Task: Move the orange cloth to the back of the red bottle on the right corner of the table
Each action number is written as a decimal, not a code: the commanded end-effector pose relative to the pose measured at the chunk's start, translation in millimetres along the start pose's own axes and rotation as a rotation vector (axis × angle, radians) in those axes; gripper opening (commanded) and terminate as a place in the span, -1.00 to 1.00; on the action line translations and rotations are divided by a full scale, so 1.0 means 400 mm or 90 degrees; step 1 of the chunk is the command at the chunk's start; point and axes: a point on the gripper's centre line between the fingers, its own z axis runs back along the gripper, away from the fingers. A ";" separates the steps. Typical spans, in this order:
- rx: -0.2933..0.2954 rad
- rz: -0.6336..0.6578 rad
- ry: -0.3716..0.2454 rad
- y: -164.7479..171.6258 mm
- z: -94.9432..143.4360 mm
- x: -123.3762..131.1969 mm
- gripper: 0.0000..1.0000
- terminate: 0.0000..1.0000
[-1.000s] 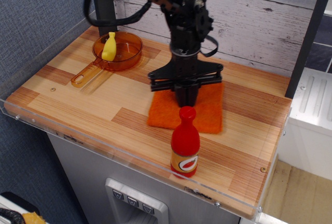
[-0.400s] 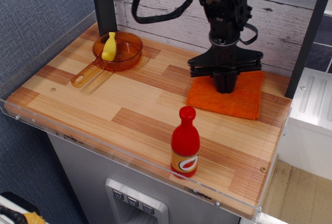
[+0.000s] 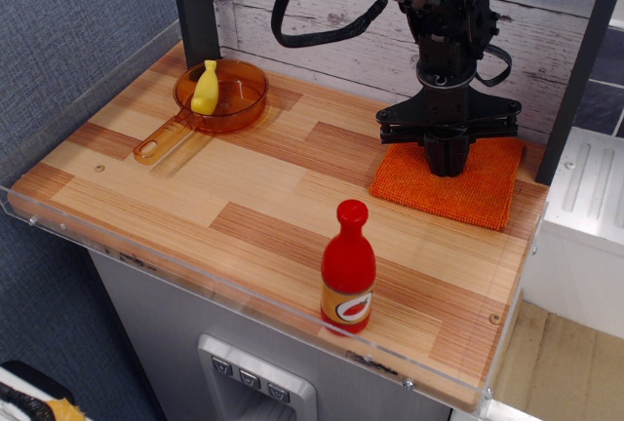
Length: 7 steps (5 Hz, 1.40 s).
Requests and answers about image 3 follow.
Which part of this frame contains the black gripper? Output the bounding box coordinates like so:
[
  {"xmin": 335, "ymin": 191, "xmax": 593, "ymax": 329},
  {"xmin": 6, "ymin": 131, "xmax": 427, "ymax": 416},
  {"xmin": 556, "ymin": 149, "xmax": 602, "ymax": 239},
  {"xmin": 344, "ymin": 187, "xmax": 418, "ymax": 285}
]
[{"xmin": 376, "ymin": 84, "xmax": 522, "ymax": 176}]

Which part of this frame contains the orange knitted cloth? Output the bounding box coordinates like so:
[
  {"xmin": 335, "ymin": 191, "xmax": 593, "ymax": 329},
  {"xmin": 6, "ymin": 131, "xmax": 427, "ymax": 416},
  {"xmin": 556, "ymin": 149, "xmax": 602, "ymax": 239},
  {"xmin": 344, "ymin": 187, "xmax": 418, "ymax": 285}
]
[{"xmin": 369, "ymin": 137, "xmax": 524, "ymax": 231}]

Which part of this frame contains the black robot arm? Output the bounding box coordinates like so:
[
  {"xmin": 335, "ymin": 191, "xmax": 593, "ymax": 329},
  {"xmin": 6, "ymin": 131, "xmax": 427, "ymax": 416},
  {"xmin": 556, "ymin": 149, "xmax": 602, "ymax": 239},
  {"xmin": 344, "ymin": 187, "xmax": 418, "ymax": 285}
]
[{"xmin": 376, "ymin": 0, "xmax": 522, "ymax": 177}]

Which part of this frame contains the red sauce bottle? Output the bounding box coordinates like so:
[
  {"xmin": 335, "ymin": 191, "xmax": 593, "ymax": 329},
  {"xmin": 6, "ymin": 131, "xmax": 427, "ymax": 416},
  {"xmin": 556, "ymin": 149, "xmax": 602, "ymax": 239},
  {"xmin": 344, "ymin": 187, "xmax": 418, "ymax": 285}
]
[{"xmin": 320, "ymin": 199, "xmax": 376, "ymax": 333}]

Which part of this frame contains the white toy sink counter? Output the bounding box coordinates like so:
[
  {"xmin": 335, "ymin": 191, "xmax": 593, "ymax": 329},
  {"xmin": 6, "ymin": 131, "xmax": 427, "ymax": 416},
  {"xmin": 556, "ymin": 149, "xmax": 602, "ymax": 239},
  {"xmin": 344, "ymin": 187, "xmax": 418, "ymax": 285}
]
[{"xmin": 521, "ymin": 128, "xmax": 623, "ymax": 337}]

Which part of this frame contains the orange transparent pan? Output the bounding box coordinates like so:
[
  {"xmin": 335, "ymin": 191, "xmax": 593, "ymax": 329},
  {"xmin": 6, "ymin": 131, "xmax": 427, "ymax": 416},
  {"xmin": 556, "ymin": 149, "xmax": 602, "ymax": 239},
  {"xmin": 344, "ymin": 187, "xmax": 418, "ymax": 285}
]
[{"xmin": 133, "ymin": 59, "xmax": 269, "ymax": 166}]

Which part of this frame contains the yellow plastic fish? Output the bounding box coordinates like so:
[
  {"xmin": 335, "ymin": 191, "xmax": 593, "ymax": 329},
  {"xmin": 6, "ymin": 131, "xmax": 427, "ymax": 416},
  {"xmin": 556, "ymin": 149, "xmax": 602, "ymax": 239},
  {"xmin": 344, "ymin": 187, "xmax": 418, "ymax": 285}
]
[{"xmin": 191, "ymin": 60, "xmax": 219, "ymax": 116}]

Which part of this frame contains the grey toy fridge cabinet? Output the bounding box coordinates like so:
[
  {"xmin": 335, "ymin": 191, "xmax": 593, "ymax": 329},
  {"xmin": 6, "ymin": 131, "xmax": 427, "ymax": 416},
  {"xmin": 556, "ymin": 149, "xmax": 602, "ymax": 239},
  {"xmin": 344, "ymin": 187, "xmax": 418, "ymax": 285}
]
[{"xmin": 91, "ymin": 252, "xmax": 451, "ymax": 420}]

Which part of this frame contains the clear acrylic table guard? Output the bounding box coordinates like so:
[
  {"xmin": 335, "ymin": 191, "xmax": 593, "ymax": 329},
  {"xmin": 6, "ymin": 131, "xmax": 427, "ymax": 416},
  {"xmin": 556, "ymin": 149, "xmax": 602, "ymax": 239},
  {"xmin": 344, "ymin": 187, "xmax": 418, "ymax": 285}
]
[{"xmin": 8, "ymin": 29, "xmax": 546, "ymax": 412}]

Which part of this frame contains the black and yellow object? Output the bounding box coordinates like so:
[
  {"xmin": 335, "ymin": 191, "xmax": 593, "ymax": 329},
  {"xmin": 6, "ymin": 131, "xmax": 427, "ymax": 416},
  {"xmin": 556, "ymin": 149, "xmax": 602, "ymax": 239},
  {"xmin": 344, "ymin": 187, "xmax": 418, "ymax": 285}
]
[{"xmin": 1, "ymin": 361, "xmax": 89, "ymax": 420}]

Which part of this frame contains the black braided cable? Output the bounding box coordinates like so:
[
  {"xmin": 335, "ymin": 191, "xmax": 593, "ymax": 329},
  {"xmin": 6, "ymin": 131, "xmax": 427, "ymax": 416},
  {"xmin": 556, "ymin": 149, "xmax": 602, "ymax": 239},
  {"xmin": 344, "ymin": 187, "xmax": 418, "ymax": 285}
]
[{"xmin": 270, "ymin": 0, "xmax": 390, "ymax": 50}]

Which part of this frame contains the dark grey right post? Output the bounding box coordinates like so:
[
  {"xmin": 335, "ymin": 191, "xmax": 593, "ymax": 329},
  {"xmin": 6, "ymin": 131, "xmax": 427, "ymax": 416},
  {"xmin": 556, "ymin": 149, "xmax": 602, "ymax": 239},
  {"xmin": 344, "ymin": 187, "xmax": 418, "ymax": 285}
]
[{"xmin": 535, "ymin": 0, "xmax": 617, "ymax": 186}]

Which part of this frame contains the dark grey post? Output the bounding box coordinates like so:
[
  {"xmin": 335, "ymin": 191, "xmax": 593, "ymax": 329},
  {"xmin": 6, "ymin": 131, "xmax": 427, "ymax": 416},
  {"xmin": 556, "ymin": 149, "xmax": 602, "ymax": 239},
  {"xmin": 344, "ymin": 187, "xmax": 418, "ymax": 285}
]
[
  {"xmin": 535, "ymin": 0, "xmax": 617, "ymax": 186},
  {"xmin": 175, "ymin": 0, "xmax": 220, "ymax": 68}
]

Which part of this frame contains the dark grey left post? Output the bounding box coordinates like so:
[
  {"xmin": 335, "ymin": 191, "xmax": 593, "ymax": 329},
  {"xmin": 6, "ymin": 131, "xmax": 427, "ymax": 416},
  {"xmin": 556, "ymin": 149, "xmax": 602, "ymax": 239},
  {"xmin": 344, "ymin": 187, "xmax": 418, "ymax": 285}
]
[{"xmin": 175, "ymin": 0, "xmax": 220, "ymax": 68}]

